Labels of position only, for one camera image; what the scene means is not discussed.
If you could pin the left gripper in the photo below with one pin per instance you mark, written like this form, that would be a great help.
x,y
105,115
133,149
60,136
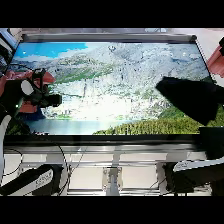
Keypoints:
x,y
50,100

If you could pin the black garment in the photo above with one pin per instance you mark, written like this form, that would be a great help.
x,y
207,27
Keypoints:
x,y
190,98

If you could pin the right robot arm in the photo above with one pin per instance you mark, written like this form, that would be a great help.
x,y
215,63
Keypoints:
x,y
200,173

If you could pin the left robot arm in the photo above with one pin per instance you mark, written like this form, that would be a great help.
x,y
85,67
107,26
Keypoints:
x,y
13,96

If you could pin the red garment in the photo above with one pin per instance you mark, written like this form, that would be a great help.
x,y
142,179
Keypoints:
x,y
46,77

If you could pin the pink garment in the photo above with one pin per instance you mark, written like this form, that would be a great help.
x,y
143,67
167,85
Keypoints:
x,y
216,61

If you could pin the silver frame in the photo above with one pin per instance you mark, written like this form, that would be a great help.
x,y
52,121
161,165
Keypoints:
x,y
113,156

